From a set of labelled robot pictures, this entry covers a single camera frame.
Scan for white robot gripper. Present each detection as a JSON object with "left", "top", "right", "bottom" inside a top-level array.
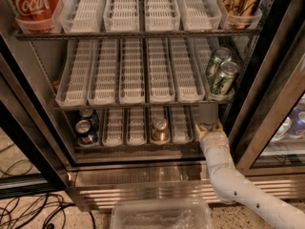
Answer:
[{"left": 195, "top": 119, "right": 234, "bottom": 176}]

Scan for clear plastic water bottle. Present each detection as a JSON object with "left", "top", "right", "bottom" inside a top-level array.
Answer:
[{"left": 198, "top": 103, "right": 218, "bottom": 130}]

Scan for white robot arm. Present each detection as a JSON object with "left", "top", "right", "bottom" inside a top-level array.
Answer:
[{"left": 195, "top": 122, "right": 305, "bottom": 229}]

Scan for glass fridge door right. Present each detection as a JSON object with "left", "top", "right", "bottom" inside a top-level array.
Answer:
[{"left": 226, "top": 0, "right": 305, "bottom": 176}]

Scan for stainless steel fridge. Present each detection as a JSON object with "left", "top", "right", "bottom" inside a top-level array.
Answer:
[{"left": 0, "top": 0, "right": 305, "bottom": 211}]

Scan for green can front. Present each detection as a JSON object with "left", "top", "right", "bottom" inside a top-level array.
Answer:
[{"left": 211, "top": 61, "right": 239, "bottom": 95}]

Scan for green can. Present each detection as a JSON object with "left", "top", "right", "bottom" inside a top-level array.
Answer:
[
  {"left": 206, "top": 47, "right": 233, "bottom": 81},
  {"left": 211, "top": 61, "right": 239, "bottom": 95}
]

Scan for orange soda can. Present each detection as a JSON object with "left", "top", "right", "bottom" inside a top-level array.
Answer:
[{"left": 152, "top": 117, "right": 169, "bottom": 141}]

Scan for green can rear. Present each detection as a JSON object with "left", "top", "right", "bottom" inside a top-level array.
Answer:
[{"left": 206, "top": 47, "right": 233, "bottom": 81}]

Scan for white can behind glass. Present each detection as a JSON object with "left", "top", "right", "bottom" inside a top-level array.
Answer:
[{"left": 272, "top": 117, "right": 292, "bottom": 142}]

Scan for blue can behind glass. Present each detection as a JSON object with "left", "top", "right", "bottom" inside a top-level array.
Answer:
[{"left": 287, "top": 108, "right": 305, "bottom": 138}]

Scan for clear plastic bin on floor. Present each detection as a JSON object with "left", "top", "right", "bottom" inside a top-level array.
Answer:
[{"left": 111, "top": 198, "right": 214, "bottom": 229}]

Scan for blue Pepsi can rear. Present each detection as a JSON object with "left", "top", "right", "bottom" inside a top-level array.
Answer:
[{"left": 79, "top": 109, "right": 99, "bottom": 130}]

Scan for blue pepsi can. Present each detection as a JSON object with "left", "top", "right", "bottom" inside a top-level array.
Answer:
[
  {"left": 79, "top": 109, "right": 99, "bottom": 130},
  {"left": 75, "top": 120, "right": 97, "bottom": 145}
]

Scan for blue Pepsi can front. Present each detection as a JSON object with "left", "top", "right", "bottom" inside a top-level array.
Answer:
[{"left": 75, "top": 120, "right": 97, "bottom": 145}]

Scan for gold patterned can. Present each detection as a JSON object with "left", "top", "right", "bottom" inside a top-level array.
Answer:
[{"left": 217, "top": 0, "right": 262, "bottom": 30}]

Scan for red Coca-Cola can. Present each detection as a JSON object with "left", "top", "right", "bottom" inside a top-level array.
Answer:
[{"left": 11, "top": 0, "right": 62, "bottom": 33}]

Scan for black cables on floor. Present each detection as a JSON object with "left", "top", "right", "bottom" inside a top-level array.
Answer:
[{"left": 0, "top": 142, "right": 97, "bottom": 229}]

